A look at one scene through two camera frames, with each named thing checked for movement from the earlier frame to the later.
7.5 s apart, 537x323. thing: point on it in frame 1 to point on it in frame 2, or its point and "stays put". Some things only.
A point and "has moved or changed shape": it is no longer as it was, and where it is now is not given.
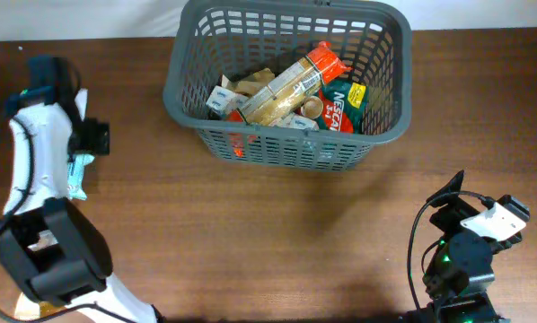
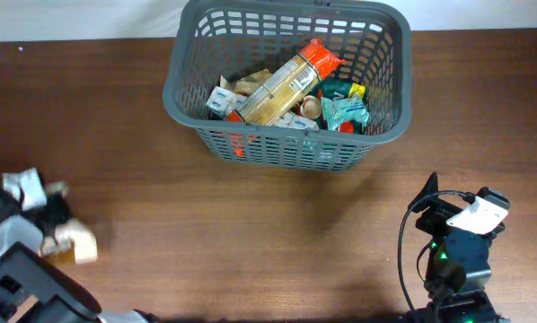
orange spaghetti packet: (294, 87) has moved or changed shape
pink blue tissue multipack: (224, 101) stays put
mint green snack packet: (75, 165) to (339, 109)
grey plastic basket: (208, 40) stays put
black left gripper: (97, 137) to (53, 213)
